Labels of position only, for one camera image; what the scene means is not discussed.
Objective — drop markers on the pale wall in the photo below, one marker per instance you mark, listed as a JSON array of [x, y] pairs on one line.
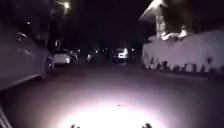
[[186, 48]]

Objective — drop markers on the pale parked car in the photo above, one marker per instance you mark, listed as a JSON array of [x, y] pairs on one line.
[[18, 56]]

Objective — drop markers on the street lamp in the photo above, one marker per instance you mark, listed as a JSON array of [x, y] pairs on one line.
[[66, 5]]

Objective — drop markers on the white parked car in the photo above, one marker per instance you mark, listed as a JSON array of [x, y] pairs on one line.
[[61, 57]]

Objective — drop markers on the vehicle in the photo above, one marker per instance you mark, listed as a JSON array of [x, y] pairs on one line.
[[120, 55]]

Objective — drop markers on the dark asphalt road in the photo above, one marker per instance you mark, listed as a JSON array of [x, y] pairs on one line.
[[110, 90]]

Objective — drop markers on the robot's own part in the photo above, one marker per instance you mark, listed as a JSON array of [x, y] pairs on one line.
[[74, 126], [146, 126]]

